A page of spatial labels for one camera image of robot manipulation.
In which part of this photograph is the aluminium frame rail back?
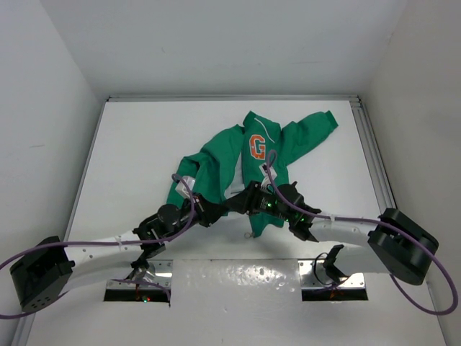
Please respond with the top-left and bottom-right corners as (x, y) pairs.
(107, 94), (360, 102)

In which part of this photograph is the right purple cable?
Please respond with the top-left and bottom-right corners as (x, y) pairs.
(265, 150), (457, 316)

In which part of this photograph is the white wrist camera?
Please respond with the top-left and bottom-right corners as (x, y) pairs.
(175, 176), (195, 199)
(259, 164), (277, 190)

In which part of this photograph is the metal base plate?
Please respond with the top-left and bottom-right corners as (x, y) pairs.
(106, 258), (366, 293)

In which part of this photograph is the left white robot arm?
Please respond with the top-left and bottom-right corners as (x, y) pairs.
(5, 195), (228, 316)

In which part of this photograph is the aluminium frame rail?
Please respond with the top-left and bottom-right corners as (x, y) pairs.
(350, 97), (397, 213)
(107, 94), (360, 102)

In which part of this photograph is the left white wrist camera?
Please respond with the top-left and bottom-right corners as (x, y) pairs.
(175, 176), (195, 199)

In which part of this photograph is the green zip-up jacket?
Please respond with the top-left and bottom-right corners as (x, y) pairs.
(166, 110), (340, 239)

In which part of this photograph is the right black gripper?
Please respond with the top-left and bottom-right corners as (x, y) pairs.
(223, 180), (292, 223)

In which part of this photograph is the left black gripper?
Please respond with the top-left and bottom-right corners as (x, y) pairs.
(164, 191), (228, 241)

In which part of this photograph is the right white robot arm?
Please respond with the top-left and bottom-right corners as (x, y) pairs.
(224, 182), (439, 285)

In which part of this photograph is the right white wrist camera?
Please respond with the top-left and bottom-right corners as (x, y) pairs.
(259, 164), (277, 190)

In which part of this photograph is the aluminium frame rail right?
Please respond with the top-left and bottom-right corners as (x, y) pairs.
(350, 97), (397, 213)

